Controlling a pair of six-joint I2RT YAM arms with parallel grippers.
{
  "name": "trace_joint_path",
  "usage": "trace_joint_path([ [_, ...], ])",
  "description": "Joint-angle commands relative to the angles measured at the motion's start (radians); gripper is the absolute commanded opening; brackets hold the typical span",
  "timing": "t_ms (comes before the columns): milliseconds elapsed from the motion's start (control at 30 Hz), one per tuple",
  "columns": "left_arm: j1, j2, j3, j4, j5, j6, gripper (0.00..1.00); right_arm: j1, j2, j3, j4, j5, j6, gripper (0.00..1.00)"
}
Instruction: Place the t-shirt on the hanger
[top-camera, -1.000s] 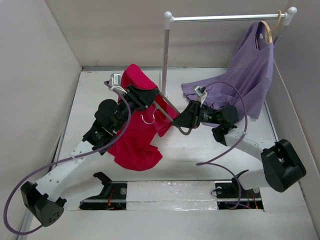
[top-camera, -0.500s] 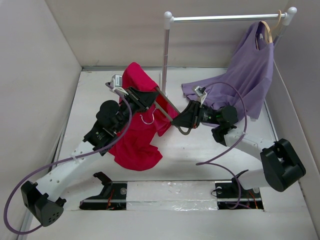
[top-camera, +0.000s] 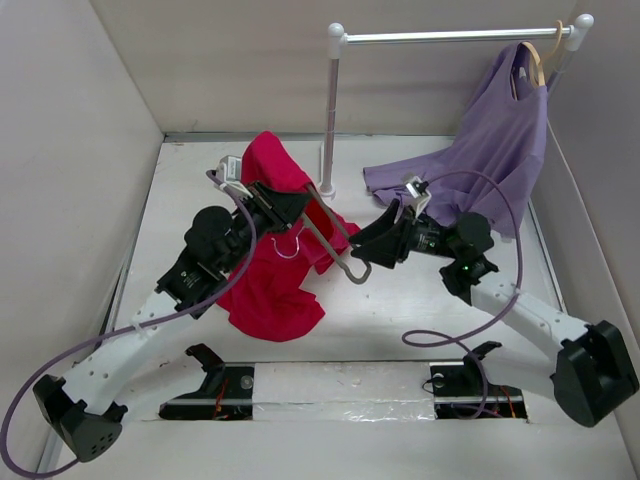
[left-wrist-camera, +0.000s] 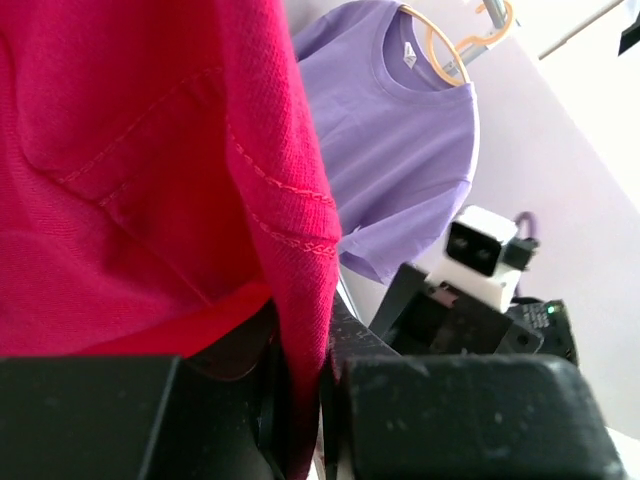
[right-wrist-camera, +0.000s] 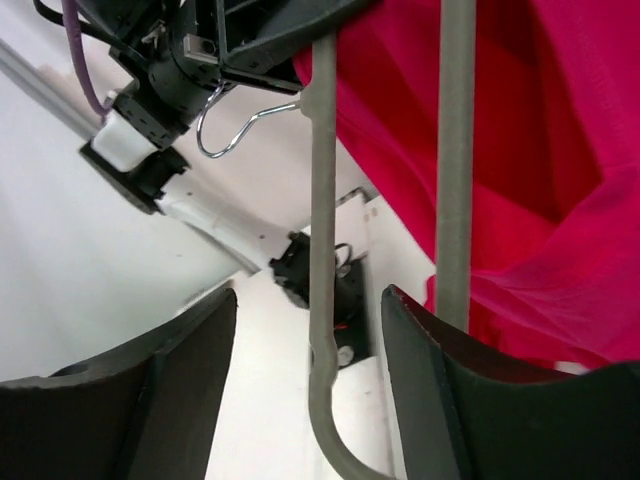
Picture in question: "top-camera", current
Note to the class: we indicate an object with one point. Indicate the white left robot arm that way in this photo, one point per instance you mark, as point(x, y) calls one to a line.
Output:
point(82, 405)

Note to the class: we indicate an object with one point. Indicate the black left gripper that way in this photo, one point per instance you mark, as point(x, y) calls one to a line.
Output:
point(279, 208)

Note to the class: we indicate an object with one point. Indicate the red t-shirt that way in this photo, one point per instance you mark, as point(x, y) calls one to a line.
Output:
point(267, 302)

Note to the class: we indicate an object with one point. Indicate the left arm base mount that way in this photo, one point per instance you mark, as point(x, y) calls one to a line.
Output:
point(225, 393)

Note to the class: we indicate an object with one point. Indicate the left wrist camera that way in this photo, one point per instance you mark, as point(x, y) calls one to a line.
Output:
point(228, 173)

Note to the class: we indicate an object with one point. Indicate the white metal clothes rack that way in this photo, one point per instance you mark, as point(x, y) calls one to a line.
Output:
point(416, 77)

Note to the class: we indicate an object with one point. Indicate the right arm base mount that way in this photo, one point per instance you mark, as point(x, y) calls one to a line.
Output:
point(459, 391)

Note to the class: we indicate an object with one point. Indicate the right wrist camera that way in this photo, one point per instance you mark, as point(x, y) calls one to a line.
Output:
point(420, 196)

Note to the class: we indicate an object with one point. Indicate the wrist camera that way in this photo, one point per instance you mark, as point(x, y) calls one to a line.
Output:
point(420, 196)
point(228, 173)

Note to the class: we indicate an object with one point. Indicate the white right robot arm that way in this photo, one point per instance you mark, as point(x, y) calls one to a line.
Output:
point(587, 370)

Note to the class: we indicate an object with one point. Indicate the wooden hanger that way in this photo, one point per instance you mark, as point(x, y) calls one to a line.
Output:
point(537, 60)

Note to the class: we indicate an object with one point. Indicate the purple t-shirt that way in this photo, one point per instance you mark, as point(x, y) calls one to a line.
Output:
point(496, 157)

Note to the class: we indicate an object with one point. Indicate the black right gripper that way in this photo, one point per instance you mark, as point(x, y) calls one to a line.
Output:
point(393, 240)

